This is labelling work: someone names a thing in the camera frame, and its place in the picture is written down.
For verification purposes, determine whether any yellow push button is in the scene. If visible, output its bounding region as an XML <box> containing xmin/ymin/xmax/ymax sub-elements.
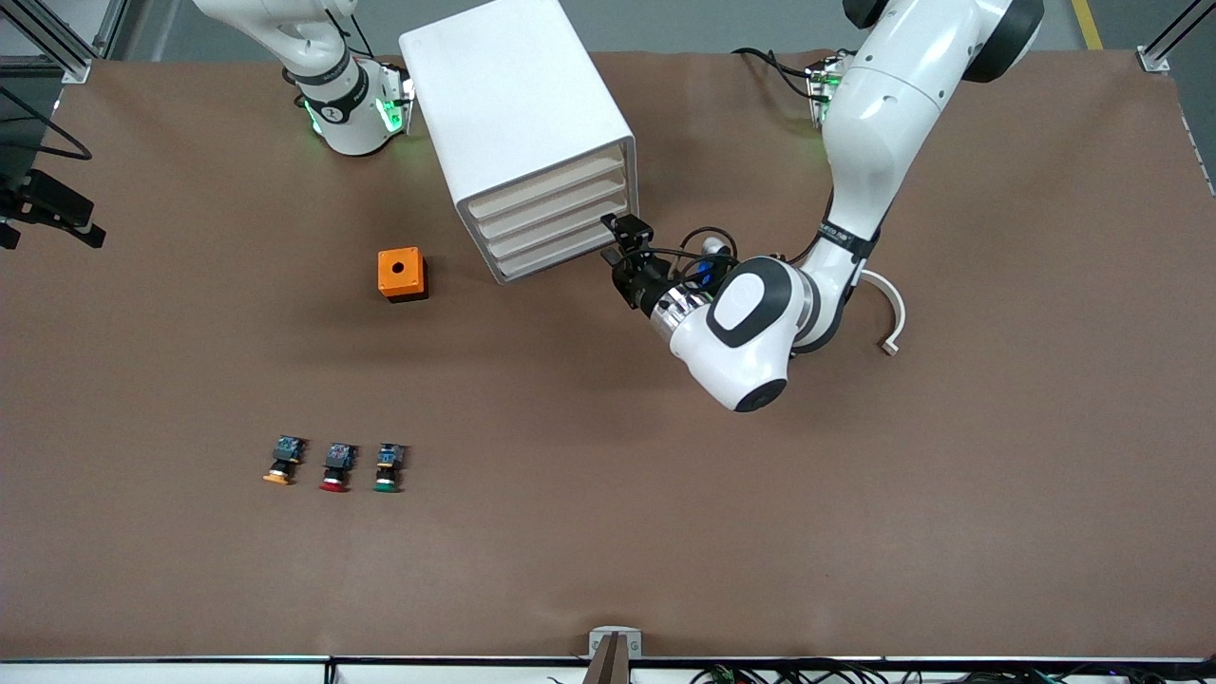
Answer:
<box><xmin>262</xmin><ymin>435</ymin><xmax>307</xmax><ymax>487</ymax></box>

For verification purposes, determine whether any green push button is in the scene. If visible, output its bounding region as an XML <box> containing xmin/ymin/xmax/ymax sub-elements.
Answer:
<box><xmin>371</xmin><ymin>442</ymin><xmax>408</xmax><ymax>494</ymax></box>

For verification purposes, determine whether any red push button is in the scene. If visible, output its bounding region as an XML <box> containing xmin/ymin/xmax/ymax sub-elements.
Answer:
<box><xmin>319</xmin><ymin>442</ymin><xmax>360</xmax><ymax>494</ymax></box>

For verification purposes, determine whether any brown table mat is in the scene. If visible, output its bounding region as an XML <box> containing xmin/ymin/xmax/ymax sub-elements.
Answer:
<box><xmin>0</xmin><ymin>47</ymin><xmax>1216</xmax><ymax>661</ymax></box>

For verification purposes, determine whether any orange box with hole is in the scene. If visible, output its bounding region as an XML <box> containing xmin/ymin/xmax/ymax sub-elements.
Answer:
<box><xmin>377</xmin><ymin>247</ymin><xmax>429</xmax><ymax>304</ymax></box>

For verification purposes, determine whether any white curved plastic arc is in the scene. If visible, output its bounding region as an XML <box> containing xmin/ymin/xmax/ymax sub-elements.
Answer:
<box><xmin>858</xmin><ymin>270</ymin><xmax>907</xmax><ymax>358</ymax></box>

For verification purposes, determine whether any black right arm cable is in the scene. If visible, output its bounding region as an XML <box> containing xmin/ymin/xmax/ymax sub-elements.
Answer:
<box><xmin>0</xmin><ymin>87</ymin><xmax>94</xmax><ymax>163</ymax></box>

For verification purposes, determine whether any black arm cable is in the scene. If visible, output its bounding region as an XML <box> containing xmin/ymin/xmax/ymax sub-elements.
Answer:
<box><xmin>0</xmin><ymin>87</ymin><xmax>94</xmax><ymax>163</ymax></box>
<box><xmin>646</xmin><ymin>225</ymin><xmax>789</xmax><ymax>286</ymax></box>

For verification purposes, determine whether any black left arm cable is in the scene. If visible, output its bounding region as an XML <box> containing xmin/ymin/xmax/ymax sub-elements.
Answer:
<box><xmin>646</xmin><ymin>225</ymin><xmax>789</xmax><ymax>286</ymax></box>

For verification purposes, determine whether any aluminium frame profile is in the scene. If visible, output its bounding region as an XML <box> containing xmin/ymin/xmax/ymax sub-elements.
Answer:
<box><xmin>0</xmin><ymin>0</ymin><xmax>129</xmax><ymax>85</ymax></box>
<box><xmin>1137</xmin><ymin>0</ymin><xmax>1216</xmax><ymax>75</ymax></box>

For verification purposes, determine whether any black left base cable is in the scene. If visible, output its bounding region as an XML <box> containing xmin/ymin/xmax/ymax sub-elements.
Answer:
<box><xmin>731</xmin><ymin>46</ymin><xmax>820</xmax><ymax>101</ymax></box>

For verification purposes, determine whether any black base cable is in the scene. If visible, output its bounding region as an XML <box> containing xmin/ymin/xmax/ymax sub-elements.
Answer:
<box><xmin>321</xmin><ymin>0</ymin><xmax>377</xmax><ymax>63</ymax></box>
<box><xmin>731</xmin><ymin>46</ymin><xmax>820</xmax><ymax>101</ymax></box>

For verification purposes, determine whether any black right base cable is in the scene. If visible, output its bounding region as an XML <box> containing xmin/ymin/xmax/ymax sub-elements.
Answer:
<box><xmin>321</xmin><ymin>0</ymin><xmax>377</xmax><ymax>63</ymax></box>

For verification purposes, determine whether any grey metal bracket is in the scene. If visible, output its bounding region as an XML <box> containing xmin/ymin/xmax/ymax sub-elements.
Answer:
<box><xmin>589</xmin><ymin>627</ymin><xmax>643</xmax><ymax>660</ymax></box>

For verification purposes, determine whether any dark tapered post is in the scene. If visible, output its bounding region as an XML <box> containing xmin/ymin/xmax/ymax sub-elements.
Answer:
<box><xmin>582</xmin><ymin>635</ymin><xmax>631</xmax><ymax>684</ymax></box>

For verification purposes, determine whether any black cable bundle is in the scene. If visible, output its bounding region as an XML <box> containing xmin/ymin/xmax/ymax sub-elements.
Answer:
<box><xmin>546</xmin><ymin>665</ymin><xmax>1074</xmax><ymax>684</ymax></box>

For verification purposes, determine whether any white table edge rail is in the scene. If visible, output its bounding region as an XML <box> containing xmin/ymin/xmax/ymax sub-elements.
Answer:
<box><xmin>0</xmin><ymin>655</ymin><xmax>1216</xmax><ymax>684</ymax></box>

